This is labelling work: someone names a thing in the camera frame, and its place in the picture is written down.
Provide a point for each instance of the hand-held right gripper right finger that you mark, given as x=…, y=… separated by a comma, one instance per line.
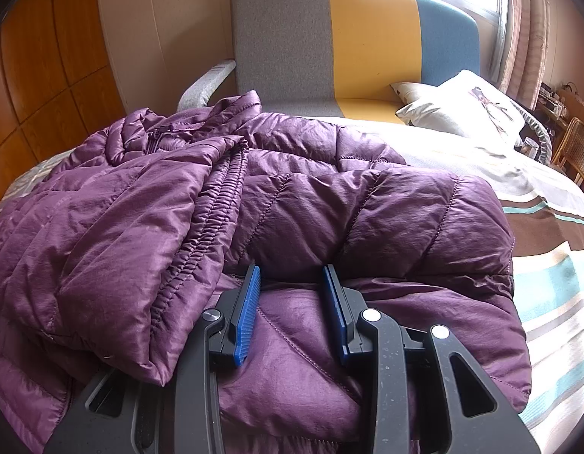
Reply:
x=332, y=313

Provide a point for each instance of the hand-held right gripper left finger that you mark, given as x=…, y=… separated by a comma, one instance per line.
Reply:
x=247, y=317

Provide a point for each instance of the purple puffer jacket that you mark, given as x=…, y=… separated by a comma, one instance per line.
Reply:
x=292, y=227

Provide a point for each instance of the striped bed sheet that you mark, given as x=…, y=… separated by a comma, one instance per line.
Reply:
x=549, y=265

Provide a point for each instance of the plain beige pillow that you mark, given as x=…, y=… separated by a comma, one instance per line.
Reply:
x=412, y=91

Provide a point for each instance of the white printed pillow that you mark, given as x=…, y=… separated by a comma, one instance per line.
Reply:
x=457, y=104

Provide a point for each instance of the grey yellow blue sofa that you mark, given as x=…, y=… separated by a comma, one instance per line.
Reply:
x=292, y=47

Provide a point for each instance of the rattan chair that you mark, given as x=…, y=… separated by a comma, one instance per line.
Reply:
x=580, y=151

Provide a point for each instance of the wooden wardrobe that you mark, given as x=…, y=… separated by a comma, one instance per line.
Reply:
x=41, y=80

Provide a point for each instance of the cluttered wooden desk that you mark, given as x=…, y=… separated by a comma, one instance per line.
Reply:
x=564, y=101

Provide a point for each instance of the pink patterned curtain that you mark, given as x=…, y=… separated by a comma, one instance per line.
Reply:
x=528, y=33

